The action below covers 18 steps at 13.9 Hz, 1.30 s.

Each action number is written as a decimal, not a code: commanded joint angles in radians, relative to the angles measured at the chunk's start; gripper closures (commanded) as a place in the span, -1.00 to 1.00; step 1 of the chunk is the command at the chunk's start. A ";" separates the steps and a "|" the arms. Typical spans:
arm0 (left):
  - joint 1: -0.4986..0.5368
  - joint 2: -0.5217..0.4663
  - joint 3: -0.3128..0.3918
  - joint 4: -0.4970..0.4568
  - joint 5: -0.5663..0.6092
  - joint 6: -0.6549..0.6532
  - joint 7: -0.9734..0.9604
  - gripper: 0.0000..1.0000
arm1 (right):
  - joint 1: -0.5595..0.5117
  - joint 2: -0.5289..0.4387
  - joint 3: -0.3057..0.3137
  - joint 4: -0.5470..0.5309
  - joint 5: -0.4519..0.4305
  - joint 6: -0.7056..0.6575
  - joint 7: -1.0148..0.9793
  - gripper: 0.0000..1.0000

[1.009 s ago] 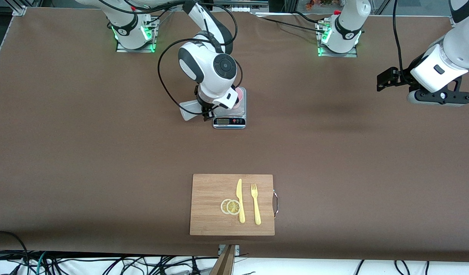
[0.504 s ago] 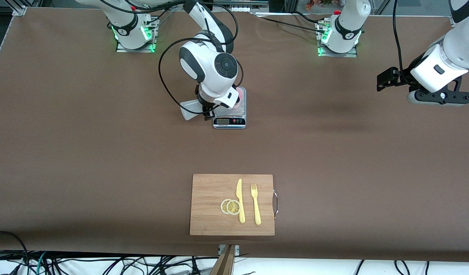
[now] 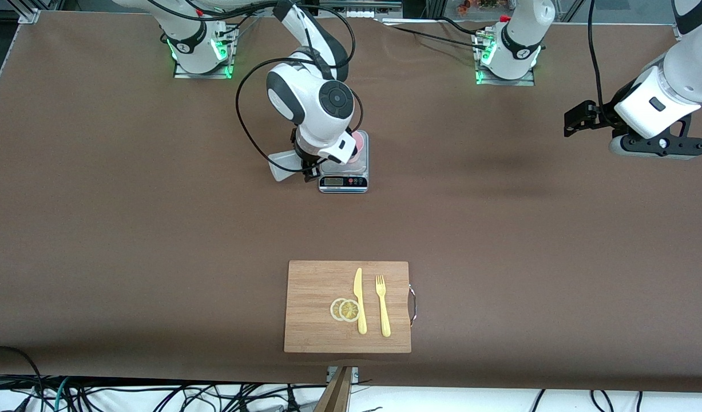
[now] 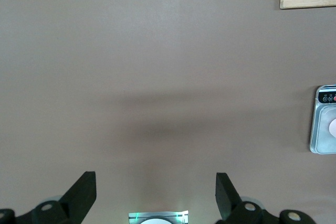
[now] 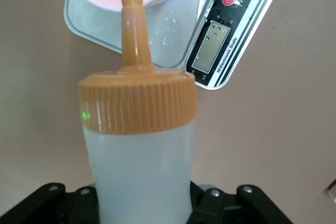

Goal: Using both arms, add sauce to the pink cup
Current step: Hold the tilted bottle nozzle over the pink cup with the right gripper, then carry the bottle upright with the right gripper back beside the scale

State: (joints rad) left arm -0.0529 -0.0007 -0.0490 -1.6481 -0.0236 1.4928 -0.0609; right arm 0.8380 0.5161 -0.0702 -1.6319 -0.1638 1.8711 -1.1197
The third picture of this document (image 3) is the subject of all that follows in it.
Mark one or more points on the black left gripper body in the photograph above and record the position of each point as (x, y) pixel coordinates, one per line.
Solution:
(603, 115)

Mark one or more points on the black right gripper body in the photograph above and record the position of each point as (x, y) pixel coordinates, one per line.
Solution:
(305, 161)

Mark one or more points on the translucent sauce bottle orange cap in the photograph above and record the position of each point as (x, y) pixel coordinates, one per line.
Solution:
(282, 166)

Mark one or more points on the pink plastic cup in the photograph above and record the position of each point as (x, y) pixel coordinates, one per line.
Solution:
(360, 142)

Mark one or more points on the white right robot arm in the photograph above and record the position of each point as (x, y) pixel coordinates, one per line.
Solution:
(316, 109)

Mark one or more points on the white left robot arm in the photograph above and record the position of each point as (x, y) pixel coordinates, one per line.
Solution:
(519, 40)

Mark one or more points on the silver digital kitchen scale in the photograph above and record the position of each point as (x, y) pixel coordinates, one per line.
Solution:
(344, 182)

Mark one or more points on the wooden cutting board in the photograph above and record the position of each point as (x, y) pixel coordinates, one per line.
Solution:
(310, 309)

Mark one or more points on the lemon slice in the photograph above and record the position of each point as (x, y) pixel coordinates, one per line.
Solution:
(349, 311)
(334, 309)

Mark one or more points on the yellow plastic knife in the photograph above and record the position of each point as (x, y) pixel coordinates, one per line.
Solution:
(362, 320)

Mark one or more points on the white power strip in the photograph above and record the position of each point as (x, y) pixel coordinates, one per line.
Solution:
(359, 12)

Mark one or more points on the yellow plastic fork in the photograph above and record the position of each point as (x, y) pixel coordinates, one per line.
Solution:
(385, 320)

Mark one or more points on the brown table cover sheet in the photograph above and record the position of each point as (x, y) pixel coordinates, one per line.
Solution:
(156, 274)

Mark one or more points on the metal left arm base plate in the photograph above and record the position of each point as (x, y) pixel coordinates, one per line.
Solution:
(505, 82)

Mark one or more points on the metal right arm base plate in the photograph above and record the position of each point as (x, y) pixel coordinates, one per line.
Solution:
(202, 75)

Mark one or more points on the small metal bracket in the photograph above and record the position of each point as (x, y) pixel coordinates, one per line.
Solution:
(355, 375)

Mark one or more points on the wooden post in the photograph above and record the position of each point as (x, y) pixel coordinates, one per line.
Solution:
(334, 395)

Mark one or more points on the aluminium frame corner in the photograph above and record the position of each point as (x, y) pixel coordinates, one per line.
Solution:
(27, 14)

